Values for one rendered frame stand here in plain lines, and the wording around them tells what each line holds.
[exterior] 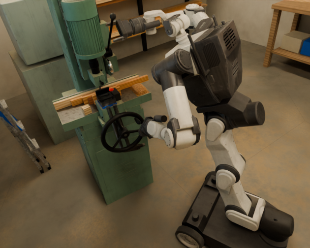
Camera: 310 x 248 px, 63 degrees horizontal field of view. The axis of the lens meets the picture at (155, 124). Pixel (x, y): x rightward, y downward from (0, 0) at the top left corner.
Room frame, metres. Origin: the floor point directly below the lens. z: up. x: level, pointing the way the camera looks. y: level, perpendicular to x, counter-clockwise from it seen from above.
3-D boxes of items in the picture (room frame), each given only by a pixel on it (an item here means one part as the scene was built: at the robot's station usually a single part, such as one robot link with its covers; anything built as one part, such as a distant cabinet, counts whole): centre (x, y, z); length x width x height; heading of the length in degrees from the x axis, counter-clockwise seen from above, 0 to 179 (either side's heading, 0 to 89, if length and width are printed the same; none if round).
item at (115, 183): (1.58, 0.39, 0.35); 0.58 x 0.45 x 0.71; 25
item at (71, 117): (1.37, 0.30, 0.87); 0.61 x 0.30 x 0.06; 115
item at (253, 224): (0.89, -0.52, 0.28); 0.21 x 0.20 x 0.13; 55
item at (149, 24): (1.53, -0.02, 1.31); 0.11 x 0.11 x 0.11; 25
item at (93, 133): (1.59, 0.39, 0.76); 0.57 x 0.45 x 0.09; 25
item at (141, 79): (1.51, 0.27, 0.92); 0.56 x 0.02 x 0.04; 115
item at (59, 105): (1.49, 0.35, 0.92); 0.60 x 0.02 x 0.05; 115
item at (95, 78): (1.49, 0.34, 1.03); 0.14 x 0.07 x 0.09; 25
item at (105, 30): (1.73, 0.29, 1.22); 0.09 x 0.08 x 0.15; 25
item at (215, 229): (0.91, -0.50, 0.19); 0.64 x 0.52 x 0.33; 55
